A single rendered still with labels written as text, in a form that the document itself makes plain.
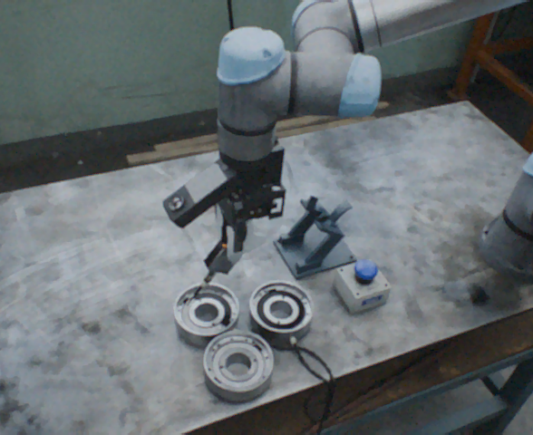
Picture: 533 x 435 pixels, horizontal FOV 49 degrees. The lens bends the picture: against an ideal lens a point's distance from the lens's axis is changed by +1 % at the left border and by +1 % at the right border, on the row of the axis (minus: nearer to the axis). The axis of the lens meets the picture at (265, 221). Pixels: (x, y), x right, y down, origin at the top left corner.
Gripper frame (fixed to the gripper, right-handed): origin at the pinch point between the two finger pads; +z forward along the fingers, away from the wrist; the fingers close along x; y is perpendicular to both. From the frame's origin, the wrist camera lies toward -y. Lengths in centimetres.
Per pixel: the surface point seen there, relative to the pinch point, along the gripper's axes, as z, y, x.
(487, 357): 38, 55, -15
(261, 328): 9.9, 2.7, -8.8
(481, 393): 93, 86, -3
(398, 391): 38, 32, -15
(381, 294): 9.9, 24.7, -9.9
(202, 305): 10.8, -4.2, -0.6
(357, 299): 9.1, 19.8, -9.8
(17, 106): 66, -23, 155
